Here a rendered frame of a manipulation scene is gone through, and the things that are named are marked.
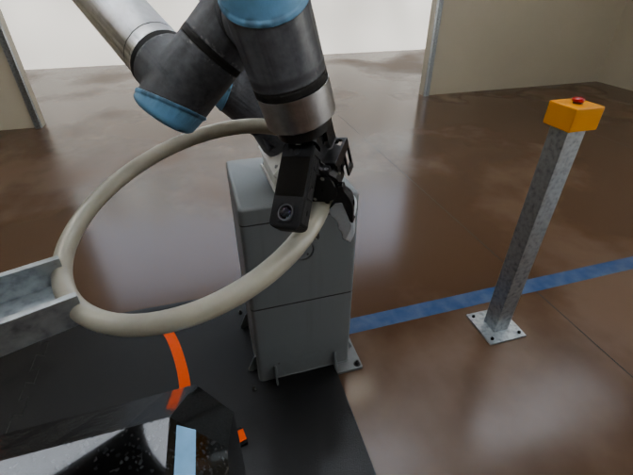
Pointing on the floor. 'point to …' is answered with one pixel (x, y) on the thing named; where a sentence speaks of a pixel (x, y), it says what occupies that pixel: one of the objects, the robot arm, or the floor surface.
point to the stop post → (536, 214)
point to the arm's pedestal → (293, 285)
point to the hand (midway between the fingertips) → (330, 237)
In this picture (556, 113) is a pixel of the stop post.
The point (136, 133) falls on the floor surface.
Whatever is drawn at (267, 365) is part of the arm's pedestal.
